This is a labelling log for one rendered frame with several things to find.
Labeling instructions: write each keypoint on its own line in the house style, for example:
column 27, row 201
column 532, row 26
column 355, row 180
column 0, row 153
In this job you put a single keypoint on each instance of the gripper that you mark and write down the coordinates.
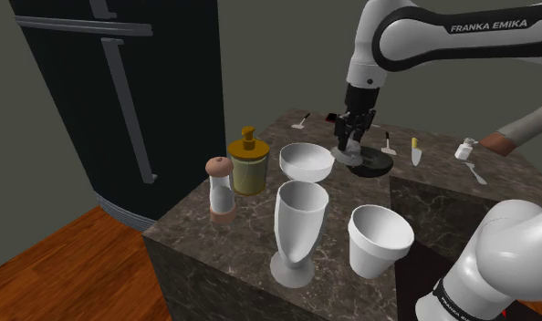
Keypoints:
column 361, row 101

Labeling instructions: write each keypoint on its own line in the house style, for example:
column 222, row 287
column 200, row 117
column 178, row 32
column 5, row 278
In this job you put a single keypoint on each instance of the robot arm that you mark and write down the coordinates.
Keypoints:
column 431, row 35

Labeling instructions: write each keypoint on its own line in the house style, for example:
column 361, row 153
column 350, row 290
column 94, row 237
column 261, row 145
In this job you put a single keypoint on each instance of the small red and black object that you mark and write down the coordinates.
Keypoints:
column 330, row 118

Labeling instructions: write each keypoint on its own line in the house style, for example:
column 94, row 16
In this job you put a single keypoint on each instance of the small grey round dish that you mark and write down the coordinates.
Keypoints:
column 344, row 158

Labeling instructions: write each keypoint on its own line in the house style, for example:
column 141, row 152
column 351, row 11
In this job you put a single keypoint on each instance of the black bowl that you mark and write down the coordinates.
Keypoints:
column 377, row 165

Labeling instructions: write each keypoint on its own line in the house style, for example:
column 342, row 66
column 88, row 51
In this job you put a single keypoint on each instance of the white bowl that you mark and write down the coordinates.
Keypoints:
column 306, row 162

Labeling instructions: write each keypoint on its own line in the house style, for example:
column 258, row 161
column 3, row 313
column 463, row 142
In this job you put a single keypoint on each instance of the tall white footed vase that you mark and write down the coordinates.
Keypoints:
column 297, row 222

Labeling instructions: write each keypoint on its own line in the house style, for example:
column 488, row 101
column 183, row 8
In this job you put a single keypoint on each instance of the yellow soap dispenser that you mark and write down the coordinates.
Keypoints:
column 249, row 171

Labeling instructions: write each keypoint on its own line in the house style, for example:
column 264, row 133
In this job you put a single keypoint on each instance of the small white bottle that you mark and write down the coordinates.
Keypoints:
column 462, row 152

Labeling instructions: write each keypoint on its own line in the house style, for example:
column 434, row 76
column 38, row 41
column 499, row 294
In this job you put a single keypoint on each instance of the white cup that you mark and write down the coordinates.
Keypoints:
column 373, row 242

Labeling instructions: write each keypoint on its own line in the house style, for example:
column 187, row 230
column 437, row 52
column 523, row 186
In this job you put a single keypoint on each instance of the white spoon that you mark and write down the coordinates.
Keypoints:
column 475, row 174

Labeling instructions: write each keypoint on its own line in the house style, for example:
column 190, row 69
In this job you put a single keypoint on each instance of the glass shaker with brown cap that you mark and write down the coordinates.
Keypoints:
column 221, row 195

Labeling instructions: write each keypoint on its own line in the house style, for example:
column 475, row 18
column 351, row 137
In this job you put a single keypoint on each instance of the grey tube with brown end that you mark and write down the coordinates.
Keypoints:
column 524, row 126

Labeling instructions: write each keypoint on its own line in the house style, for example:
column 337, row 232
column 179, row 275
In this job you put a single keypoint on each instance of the black refrigerator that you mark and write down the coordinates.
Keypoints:
column 66, row 111

